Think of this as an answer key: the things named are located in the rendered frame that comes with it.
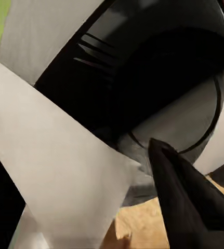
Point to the coffee maker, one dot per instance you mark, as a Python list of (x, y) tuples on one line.
[(128, 71)]

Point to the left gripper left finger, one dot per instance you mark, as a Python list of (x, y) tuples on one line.
[(12, 206)]

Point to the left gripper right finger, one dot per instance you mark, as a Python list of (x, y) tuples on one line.
[(192, 208)]

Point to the water glass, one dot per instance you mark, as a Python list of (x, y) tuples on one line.
[(117, 234)]

